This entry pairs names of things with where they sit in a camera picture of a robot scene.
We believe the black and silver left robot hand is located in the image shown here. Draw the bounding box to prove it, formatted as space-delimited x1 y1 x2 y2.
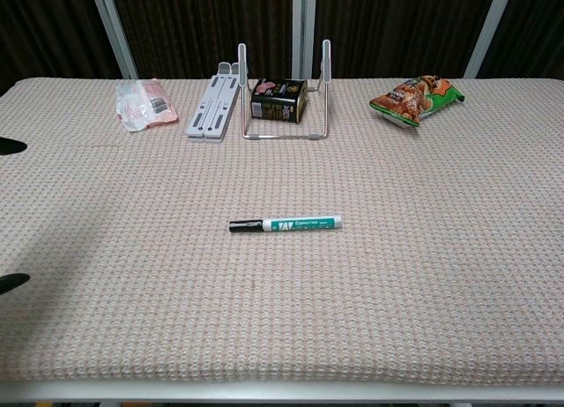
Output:
0 137 31 297

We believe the silver wire display stand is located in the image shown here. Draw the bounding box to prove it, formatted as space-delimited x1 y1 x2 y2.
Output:
237 39 332 141

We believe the white upright frame post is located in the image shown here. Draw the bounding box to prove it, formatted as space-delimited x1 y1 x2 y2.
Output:
291 0 318 80

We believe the beige woven table cloth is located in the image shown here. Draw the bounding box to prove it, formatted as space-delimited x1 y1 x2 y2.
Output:
0 77 564 387

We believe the white table frame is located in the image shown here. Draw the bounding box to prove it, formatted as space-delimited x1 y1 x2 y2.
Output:
0 377 564 404

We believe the pink and white tissue packet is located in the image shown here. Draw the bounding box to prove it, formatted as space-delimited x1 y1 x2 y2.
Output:
115 78 180 133

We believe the black rectangular tin can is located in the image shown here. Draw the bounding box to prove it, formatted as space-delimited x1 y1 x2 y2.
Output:
249 77 309 125

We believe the green and white pen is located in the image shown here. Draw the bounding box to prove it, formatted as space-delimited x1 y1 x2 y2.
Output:
261 214 345 233

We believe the white slanted frame post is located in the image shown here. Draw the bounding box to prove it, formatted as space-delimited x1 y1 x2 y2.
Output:
87 0 140 80
463 0 516 79

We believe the grey folded laptop stand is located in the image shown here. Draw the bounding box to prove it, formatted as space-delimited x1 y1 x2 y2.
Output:
186 61 244 144

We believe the orange and green snack bag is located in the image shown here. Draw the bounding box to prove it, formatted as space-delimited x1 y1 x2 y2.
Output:
368 74 467 131

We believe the black marker cap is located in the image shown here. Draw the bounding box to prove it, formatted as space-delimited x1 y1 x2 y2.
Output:
227 218 264 235

